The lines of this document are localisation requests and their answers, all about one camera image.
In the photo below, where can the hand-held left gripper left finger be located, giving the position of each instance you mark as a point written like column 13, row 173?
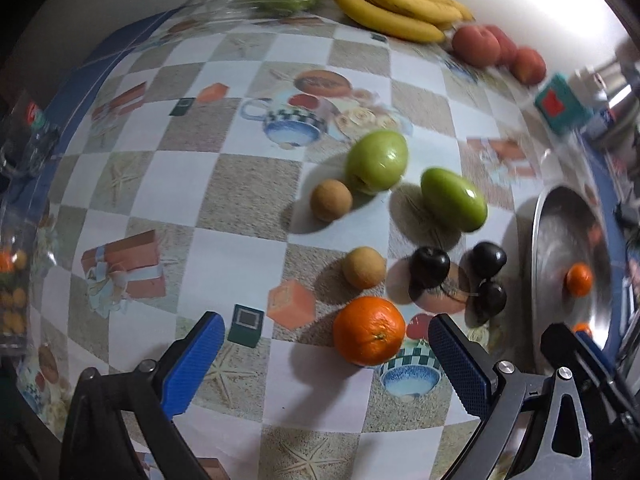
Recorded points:
column 192, row 360

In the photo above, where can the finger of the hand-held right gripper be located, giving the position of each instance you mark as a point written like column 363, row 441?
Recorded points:
column 595, row 357

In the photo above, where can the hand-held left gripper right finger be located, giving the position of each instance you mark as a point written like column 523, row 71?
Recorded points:
column 460, row 365

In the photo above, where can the small tangerine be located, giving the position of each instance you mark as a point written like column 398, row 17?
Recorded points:
column 579, row 278
column 581, row 329

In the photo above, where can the black plum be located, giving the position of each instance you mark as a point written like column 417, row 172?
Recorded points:
column 429, row 266
column 491, row 301
column 487, row 259

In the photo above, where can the large orange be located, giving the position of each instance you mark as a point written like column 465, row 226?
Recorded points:
column 369, row 330

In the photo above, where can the steel basin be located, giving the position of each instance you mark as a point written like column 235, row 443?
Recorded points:
column 560, row 230

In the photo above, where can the green mango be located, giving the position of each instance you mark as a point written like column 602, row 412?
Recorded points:
column 452, row 200

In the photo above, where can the checkered printed tablecloth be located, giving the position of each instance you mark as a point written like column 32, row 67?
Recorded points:
column 240, row 200

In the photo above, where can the printed clear packet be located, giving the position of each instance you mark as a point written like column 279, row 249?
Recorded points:
column 12, row 285

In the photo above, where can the blue and white carton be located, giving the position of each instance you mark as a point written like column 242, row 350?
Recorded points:
column 600, row 127

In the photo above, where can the teal box with red label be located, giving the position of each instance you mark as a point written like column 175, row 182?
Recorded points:
column 560, row 105

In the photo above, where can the steel pot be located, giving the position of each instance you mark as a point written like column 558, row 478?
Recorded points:
column 622, row 92

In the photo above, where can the white plastic bottle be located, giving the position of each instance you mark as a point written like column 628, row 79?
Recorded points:
column 592, row 77

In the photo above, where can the clear plastic bag red label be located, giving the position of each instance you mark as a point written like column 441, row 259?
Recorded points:
column 35, row 120

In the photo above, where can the red peach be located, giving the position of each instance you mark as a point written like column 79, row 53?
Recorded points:
column 507, row 45
column 529, row 65
column 475, row 46

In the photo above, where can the yellow banana bunch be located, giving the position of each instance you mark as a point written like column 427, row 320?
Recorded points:
column 390, row 15

